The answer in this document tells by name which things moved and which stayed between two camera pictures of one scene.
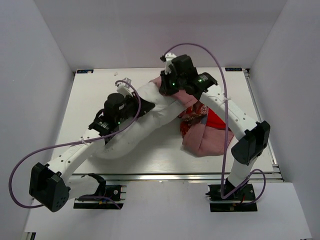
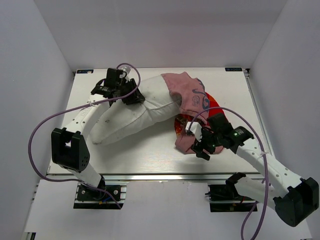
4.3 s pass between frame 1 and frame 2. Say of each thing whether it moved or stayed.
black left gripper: moved
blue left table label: stayed
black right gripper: moved
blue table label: stayed
